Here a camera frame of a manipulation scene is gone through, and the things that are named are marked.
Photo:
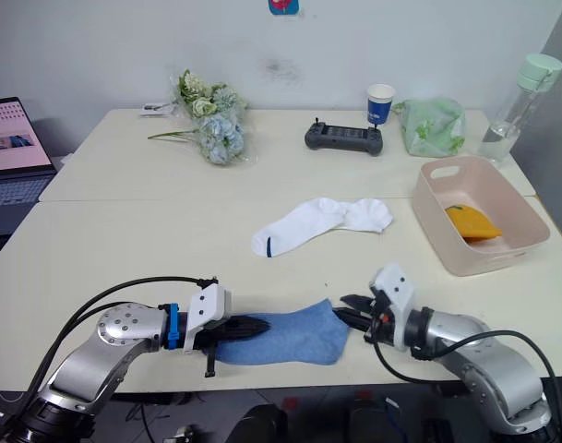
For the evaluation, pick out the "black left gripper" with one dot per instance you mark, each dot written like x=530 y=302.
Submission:
x=209 y=341

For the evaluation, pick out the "dark rounded shape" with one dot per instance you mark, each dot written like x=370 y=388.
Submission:
x=370 y=422
x=255 y=424

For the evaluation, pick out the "plain white sock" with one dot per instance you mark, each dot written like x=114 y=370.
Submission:
x=368 y=214

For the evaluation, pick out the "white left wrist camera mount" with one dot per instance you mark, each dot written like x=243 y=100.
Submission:
x=207 y=308

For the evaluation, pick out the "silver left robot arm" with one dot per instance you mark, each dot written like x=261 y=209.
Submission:
x=123 y=339

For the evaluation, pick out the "red blue wall sticker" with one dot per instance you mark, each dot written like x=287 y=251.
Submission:
x=284 y=6

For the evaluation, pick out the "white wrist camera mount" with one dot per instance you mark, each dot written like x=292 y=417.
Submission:
x=207 y=308
x=397 y=287

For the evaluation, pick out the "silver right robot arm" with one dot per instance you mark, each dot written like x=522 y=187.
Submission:
x=483 y=355

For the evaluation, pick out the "white sock with dark stripe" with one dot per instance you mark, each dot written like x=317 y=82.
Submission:
x=299 y=228

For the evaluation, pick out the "blue sock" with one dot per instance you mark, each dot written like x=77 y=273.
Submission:
x=299 y=337

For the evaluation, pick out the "artificial flower bouquet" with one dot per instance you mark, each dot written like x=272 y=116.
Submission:
x=216 y=120

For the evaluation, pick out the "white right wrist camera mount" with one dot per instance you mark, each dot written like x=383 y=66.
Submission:
x=397 y=287

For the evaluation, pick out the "blue white paper cup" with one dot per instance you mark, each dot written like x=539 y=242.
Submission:
x=379 y=105

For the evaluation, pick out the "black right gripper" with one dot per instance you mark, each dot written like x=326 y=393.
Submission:
x=377 y=318

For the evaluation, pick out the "clear bottle with green lid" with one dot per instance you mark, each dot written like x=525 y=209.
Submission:
x=516 y=111

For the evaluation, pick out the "folded orange sock pair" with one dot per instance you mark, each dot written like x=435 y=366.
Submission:
x=474 y=223

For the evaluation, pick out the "pink plastic container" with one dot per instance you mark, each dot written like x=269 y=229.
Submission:
x=483 y=217

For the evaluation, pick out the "grey handheld controller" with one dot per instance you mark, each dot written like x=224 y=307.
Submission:
x=344 y=137

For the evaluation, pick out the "open laptop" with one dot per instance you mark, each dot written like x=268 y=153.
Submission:
x=13 y=157

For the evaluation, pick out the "small clear packet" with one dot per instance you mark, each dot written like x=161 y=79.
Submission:
x=157 y=110

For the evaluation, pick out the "green printed plastic bag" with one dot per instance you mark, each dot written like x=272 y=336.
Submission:
x=433 y=127

